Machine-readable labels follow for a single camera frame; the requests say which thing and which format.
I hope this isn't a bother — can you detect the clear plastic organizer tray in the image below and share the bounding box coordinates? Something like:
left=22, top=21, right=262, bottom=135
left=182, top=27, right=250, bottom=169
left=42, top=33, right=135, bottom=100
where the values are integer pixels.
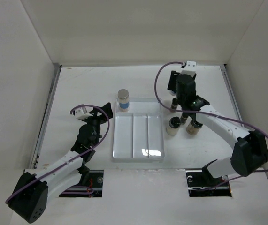
left=112, top=97, right=165, bottom=163

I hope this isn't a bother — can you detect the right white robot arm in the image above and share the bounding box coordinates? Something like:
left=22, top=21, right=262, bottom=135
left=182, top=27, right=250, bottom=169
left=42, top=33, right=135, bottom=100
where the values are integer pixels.
left=168, top=71, right=268, bottom=186

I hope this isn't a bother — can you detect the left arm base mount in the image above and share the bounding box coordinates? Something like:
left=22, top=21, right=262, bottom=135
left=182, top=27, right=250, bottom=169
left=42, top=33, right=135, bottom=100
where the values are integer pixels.
left=59, top=170, right=104, bottom=198

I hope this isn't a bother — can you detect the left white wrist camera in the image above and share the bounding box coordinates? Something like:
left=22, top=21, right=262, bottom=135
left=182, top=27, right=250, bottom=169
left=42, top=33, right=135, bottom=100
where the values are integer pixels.
left=71, top=106, right=90, bottom=118

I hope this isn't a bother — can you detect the small black-lid spice bottle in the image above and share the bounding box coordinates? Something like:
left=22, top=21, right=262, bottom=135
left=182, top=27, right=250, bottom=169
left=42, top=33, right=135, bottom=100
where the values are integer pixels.
left=169, top=97, right=178, bottom=113

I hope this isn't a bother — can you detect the black-lid tan spice jar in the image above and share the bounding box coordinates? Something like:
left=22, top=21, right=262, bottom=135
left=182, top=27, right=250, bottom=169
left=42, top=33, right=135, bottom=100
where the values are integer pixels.
left=186, top=120, right=203, bottom=135

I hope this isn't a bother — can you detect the black-lid white spice jar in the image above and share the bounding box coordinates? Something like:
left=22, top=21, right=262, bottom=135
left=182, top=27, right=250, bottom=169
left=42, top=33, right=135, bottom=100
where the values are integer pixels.
left=166, top=117, right=181, bottom=136

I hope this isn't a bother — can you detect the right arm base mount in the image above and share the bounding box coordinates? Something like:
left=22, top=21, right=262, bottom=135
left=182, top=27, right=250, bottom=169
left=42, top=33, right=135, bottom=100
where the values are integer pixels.
left=185, top=165, right=232, bottom=197

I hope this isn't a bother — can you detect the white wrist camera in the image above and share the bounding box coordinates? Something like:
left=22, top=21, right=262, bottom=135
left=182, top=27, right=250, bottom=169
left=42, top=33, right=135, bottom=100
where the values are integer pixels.
left=180, top=61, right=197, bottom=77
left=71, top=106, right=90, bottom=118

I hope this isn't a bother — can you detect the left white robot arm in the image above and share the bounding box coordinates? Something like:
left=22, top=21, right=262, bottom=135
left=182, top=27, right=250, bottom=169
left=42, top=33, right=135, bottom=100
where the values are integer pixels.
left=5, top=102, right=113, bottom=224

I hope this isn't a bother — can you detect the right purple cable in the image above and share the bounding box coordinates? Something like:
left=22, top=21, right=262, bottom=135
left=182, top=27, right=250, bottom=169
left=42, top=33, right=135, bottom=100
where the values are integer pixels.
left=154, top=61, right=268, bottom=173

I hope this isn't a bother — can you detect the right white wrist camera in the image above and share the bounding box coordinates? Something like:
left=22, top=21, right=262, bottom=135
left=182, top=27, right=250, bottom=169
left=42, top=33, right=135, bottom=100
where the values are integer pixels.
left=180, top=61, right=197, bottom=77

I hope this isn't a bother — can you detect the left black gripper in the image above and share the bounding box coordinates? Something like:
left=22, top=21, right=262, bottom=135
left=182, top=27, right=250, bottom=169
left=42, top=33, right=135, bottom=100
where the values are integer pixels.
left=82, top=103, right=112, bottom=146

